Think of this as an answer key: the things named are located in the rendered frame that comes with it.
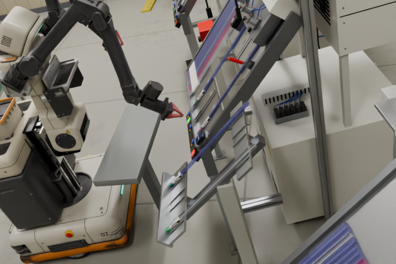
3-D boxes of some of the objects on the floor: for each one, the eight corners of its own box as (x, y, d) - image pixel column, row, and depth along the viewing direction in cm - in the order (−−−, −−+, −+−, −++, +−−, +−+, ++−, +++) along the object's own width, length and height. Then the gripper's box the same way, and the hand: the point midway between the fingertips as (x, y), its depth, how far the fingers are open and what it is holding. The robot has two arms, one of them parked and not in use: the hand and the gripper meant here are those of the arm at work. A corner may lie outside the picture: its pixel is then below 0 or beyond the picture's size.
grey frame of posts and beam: (235, 251, 224) (91, -160, 111) (215, 154, 286) (111, -172, 173) (337, 226, 219) (295, -227, 106) (294, 133, 282) (240, -215, 169)
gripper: (148, 102, 191) (178, 114, 197) (149, 116, 183) (180, 128, 189) (155, 91, 188) (185, 104, 194) (157, 105, 180) (188, 116, 186)
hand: (181, 115), depth 191 cm, fingers closed
